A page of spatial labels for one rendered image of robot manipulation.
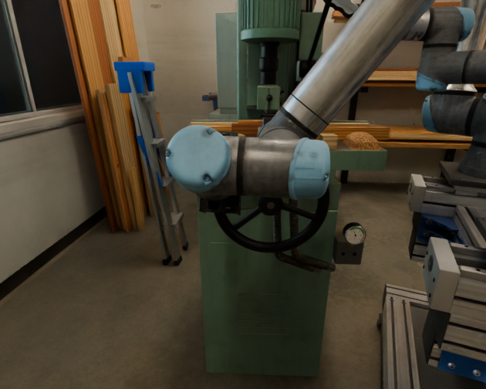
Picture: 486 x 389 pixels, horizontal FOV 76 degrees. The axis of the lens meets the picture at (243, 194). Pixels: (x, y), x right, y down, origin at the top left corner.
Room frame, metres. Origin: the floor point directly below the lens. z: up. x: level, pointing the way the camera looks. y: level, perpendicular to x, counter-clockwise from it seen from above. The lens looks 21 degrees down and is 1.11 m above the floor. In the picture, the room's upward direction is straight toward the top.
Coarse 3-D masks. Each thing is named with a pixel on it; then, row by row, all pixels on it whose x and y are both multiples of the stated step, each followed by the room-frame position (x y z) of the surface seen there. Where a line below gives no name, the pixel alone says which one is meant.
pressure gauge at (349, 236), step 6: (354, 222) 0.84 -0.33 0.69; (348, 228) 0.82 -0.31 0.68; (354, 228) 0.82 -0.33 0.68; (360, 228) 0.82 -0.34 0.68; (348, 234) 0.82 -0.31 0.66; (354, 234) 0.82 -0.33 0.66; (360, 234) 0.82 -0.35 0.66; (348, 240) 0.82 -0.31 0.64; (354, 240) 0.82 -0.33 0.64; (360, 240) 0.82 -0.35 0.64
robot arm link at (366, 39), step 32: (384, 0) 0.47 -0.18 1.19; (416, 0) 0.46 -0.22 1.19; (352, 32) 0.47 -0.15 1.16; (384, 32) 0.46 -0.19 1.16; (320, 64) 0.49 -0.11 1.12; (352, 64) 0.46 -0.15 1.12; (320, 96) 0.47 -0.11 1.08; (352, 96) 0.49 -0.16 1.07; (288, 128) 0.47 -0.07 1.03; (320, 128) 0.48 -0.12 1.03
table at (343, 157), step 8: (344, 144) 0.96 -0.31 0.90; (336, 152) 0.88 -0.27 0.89; (344, 152) 0.88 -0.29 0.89; (352, 152) 0.88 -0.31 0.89; (360, 152) 0.88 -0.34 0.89; (368, 152) 0.88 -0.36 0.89; (376, 152) 0.88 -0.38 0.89; (384, 152) 0.88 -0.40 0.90; (336, 160) 0.88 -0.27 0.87; (344, 160) 0.88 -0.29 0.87; (352, 160) 0.88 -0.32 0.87; (360, 160) 0.88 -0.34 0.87; (368, 160) 0.88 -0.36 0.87; (376, 160) 0.88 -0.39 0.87; (384, 160) 0.88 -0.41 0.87; (336, 168) 0.88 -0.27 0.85; (344, 168) 0.88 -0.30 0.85; (352, 168) 0.88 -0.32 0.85; (360, 168) 0.88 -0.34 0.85; (368, 168) 0.88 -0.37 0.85; (376, 168) 0.88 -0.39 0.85
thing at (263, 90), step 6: (258, 90) 1.01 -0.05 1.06; (264, 90) 1.01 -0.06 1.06; (270, 90) 1.01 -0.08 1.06; (276, 90) 1.01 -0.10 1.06; (258, 96) 1.01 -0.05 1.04; (264, 96) 1.01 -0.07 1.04; (276, 96) 1.01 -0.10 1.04; (258, 102) 1.01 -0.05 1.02; (264, 102) 1.01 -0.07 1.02; (270, 102) 1.01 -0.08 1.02; (276, 102) 1.01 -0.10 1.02; (258, 108) 1.01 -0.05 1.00; (264, 108) 1.01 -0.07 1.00; (270, 108) 1.01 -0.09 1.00; (276, 108) 1.01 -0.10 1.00
